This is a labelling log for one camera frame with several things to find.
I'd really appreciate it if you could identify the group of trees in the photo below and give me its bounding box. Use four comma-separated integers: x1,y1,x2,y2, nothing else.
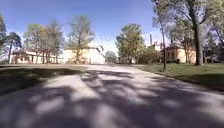
22,20,66,65

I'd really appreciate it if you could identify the dark green tree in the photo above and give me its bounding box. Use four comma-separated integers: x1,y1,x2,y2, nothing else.
0,13,23,65

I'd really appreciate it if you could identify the tall sparse tree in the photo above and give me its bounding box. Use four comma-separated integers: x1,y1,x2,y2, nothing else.
67,14,96,65

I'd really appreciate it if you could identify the pale yellow gabled building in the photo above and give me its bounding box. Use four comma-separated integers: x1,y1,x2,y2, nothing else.
63,45,106,65

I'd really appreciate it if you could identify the low yellow building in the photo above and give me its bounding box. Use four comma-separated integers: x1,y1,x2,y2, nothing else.
10,49,64,65

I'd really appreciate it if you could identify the green leafy tree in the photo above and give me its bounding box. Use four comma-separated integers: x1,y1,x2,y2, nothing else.
115,23,146,65

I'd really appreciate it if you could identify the grey asphalt road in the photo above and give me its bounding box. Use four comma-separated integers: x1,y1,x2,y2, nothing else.
0,63,224,128

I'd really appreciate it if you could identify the thin tree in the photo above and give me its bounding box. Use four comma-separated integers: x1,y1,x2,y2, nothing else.
152,9,172,71

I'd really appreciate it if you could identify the small distant tree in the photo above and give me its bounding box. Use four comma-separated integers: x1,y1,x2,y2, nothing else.
104,50,118,64

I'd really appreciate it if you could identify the large tree with thick trunk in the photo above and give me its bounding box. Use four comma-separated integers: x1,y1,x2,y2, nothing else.
151,0,224,66

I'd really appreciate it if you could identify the brown brick building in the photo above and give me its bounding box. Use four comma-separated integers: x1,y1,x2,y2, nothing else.
146,42,198,65

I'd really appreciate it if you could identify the grass verge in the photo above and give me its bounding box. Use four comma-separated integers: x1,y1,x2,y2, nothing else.
130,62,224,93
0,64,88,97

